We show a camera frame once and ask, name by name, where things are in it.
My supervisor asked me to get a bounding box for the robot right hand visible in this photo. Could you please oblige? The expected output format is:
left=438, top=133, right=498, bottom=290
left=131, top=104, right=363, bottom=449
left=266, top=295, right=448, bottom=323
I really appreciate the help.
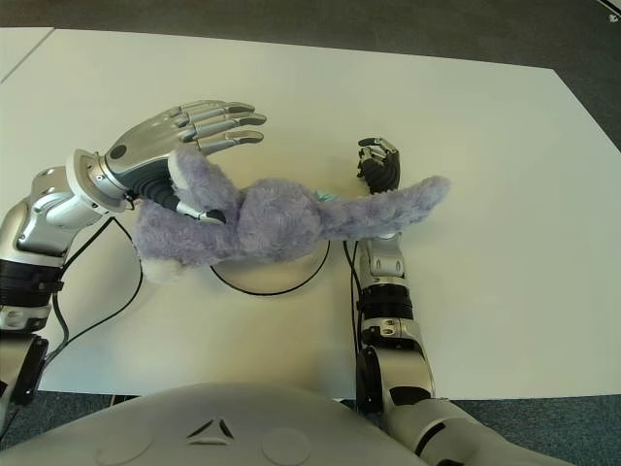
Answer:
left=356, top=137, right=403, bottom=195

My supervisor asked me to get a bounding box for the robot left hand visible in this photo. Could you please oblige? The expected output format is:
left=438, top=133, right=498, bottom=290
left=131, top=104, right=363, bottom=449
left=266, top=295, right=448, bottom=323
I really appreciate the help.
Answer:
left=99, top=99, right=268, bottom=224

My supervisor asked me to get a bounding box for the purple plush bunny doll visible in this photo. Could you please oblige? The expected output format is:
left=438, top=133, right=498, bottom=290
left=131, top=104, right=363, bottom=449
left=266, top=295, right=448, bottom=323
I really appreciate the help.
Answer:
left=131, top=147, right=452, bottom=285

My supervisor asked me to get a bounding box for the white plate black rim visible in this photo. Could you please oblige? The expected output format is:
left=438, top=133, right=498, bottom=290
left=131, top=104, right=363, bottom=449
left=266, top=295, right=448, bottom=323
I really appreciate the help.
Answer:
left=209, top=240, right=331, bottom=297

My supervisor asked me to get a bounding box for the grey robot torso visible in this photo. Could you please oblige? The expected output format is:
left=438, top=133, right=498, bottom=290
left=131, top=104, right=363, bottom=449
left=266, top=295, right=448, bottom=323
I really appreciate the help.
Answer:
left=0, top=381, right=535, bottom=466

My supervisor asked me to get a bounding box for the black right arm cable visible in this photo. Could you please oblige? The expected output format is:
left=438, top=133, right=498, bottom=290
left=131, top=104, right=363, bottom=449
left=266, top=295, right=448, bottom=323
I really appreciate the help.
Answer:
left=343, top=240, right=369, bottom=389

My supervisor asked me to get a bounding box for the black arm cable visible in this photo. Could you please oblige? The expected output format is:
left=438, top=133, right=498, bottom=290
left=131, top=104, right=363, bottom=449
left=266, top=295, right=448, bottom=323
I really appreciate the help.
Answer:
left=343, top=240, right=369, bottom=389
left=0, top=217, right=145, bottom=428

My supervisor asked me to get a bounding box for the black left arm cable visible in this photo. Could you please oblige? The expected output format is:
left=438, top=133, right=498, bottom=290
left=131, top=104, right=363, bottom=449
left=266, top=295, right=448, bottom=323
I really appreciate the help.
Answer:
left=0, top=217, right=145, bottom=428

